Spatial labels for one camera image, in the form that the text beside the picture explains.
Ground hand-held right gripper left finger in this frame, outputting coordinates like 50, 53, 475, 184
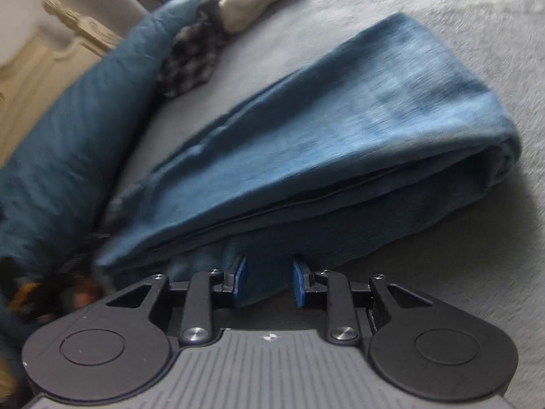
106, 256, 248, 347

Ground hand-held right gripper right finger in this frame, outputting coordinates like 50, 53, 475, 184
292, 256, 433, 344

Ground dark blue pants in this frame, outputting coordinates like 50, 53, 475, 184
96, 12, 522, 307

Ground teal blue pillow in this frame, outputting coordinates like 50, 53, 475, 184
0, 0, 224, 342

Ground cream carved headboard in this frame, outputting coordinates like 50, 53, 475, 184
0, 0, 122, 167

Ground dark plaid shirt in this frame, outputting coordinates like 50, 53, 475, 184
158, 0, 233, 99

